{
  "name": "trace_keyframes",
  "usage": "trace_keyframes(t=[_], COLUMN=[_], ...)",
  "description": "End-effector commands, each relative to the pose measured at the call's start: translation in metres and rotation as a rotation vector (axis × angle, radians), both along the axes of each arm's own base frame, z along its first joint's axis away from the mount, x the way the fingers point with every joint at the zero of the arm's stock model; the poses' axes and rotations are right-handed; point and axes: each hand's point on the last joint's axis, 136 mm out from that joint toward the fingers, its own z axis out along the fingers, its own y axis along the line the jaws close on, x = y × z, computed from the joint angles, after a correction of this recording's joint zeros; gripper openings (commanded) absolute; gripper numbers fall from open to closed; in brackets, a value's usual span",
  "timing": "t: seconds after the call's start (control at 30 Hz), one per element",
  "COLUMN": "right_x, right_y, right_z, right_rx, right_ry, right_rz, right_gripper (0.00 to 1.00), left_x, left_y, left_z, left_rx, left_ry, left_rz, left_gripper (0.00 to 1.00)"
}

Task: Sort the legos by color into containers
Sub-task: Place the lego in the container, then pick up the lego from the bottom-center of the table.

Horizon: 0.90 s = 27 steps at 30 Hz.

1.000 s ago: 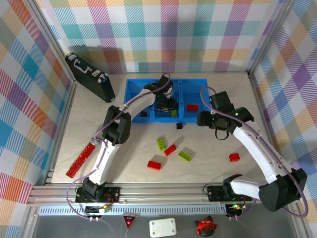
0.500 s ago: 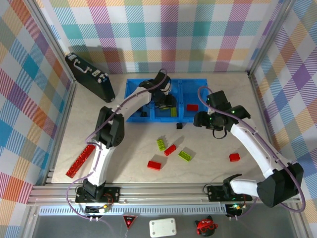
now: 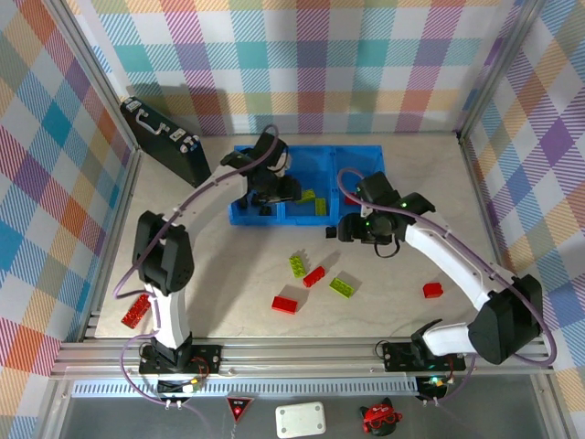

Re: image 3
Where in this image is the blue three-compartment plastic bin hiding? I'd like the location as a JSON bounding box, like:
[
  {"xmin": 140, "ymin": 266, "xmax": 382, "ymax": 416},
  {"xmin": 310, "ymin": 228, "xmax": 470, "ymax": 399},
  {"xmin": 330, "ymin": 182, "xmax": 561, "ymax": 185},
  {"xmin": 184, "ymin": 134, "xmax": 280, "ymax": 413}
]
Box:
[{"xmin": 227, "ymin": 144, "xmax": 385, "ymax": 229}]

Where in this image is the black briefcase with silver latches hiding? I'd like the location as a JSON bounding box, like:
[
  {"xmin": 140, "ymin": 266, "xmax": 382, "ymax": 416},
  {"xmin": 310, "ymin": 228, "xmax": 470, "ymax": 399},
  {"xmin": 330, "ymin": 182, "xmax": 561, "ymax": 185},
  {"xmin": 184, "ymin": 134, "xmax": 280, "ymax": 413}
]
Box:
[{"xmin": 119, "ymin": 96, "xmax": 215, "ymax": 191}]

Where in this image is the red flat lego plate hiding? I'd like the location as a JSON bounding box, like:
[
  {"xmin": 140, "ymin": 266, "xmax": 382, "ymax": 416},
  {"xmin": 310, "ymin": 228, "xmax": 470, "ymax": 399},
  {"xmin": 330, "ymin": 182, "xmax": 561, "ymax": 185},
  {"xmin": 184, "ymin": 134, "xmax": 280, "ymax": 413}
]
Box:
[{"xmin": 121, "ymin": 293, "xmax": 152, "ymax": 329}]

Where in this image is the red cat figure with glasses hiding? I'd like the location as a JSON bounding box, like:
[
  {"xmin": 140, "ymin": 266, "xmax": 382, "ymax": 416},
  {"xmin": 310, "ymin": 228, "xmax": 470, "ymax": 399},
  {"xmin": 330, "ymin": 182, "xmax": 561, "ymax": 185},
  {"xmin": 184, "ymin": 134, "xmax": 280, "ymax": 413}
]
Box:
[{"xmin": 358, "ymin": 396, "xmax": 404, "ymax": 434}]

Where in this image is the white rounded plastic box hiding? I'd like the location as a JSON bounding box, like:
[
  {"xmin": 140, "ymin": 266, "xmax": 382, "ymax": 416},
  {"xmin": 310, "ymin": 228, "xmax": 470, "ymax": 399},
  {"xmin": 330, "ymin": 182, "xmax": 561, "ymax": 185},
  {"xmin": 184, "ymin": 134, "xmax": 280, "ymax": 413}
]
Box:
[{"xmin": 274, "ymin": 401, "xmax": 328, "ymax": 438}]

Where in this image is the red triangle sign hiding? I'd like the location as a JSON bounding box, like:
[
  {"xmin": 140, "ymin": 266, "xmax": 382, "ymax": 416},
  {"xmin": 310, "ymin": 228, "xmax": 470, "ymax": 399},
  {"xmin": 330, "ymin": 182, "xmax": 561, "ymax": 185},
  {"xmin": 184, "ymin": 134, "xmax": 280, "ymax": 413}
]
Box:
[{"xmin": 226, "ymin": 396, "xmax": 255, "ymax": 423}]

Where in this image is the black right camera cable loop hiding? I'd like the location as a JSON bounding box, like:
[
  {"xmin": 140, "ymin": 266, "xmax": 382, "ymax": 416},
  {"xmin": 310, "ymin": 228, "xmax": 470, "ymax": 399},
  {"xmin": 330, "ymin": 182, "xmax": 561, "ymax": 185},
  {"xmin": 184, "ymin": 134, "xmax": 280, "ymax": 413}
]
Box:
[{"xmin": 373, "ymin": 238, "xmax": 402, "ymax": 259}]

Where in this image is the aluminium table side rail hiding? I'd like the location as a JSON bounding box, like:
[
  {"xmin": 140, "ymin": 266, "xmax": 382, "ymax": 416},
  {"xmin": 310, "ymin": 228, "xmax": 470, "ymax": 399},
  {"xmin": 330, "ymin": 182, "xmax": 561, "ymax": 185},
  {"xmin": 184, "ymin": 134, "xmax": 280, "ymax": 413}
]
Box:
[
  {"xmin": 81, "ymin": 150, "xmax": 143, "ymax": 342},
  {"xmin": 459, "ymin": 134, "xmax": 525, "ymax": 284}
]

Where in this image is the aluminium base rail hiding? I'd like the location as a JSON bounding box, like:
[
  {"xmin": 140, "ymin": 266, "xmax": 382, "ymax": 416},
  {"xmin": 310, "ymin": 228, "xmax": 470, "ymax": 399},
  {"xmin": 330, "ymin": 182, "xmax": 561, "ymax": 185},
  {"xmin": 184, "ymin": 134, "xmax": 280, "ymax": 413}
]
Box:
[{"xmin": 49, "ymin": 336, "xmax": 557, "ymax": 380}]

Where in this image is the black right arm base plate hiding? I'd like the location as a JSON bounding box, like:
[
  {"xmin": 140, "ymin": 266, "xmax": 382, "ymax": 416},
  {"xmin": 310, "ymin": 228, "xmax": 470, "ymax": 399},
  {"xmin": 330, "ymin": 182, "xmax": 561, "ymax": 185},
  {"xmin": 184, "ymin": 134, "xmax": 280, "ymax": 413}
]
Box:
[{"xmin": 381, "ymin": 340, "xmax": 467, "ymax": 372}]

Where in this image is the grey slotted cable duct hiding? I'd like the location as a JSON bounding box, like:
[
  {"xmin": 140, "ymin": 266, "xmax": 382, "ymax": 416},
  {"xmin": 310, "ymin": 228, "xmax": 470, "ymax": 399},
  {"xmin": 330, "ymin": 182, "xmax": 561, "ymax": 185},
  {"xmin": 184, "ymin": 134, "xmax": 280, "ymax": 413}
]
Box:
[{"xmin": 71, "ymin": 378, "xmax": 420, "ymax": 398}]

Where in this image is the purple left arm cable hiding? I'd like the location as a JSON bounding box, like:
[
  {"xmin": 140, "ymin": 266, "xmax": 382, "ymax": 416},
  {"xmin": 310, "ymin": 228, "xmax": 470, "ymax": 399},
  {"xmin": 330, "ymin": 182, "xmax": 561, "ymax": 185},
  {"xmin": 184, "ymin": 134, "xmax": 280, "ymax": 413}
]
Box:
[{"xmin": 112, "ymin": 123, "xmax": 293, "ymax": 439}]

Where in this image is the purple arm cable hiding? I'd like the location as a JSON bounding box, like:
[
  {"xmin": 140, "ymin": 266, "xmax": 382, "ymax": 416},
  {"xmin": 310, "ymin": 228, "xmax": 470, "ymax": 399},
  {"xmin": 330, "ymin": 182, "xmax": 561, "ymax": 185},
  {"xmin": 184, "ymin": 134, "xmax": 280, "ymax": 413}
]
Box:
[
  {"xmin": 112, "ymin": 123, "xmax": 293, "ymax": 439},
  {"xmin": 336, "ymin": 167, "xmax": 559, "ymax": 408}
]

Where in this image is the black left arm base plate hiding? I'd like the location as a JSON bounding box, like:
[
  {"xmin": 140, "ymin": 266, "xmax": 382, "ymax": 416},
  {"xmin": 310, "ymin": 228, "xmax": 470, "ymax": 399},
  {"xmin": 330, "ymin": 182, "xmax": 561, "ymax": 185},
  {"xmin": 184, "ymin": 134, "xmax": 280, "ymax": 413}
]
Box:
[{"xmin": 138, "ymin": 343, "xmax": 224, "ymax": 375}]

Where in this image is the aluminium frame post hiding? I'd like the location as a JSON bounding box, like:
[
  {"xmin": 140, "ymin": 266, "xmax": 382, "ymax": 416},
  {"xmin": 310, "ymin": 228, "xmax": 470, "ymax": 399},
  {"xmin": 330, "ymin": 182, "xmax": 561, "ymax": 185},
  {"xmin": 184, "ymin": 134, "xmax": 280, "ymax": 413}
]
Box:
[
  {"xmin": 456, "ymin": 0, "xmax": 548, "ymax": 143},
  {"xmin": 52, "ymin": 0, "xmax": 143, "ymax": 159}
]

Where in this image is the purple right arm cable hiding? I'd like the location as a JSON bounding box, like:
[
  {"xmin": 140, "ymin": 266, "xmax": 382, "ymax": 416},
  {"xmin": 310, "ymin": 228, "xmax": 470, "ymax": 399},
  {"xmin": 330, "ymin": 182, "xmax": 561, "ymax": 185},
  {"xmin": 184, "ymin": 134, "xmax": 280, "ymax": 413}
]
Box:
[{"xmin": 336, "ymin": 167, "xmax": 559, "ymax": 408}]

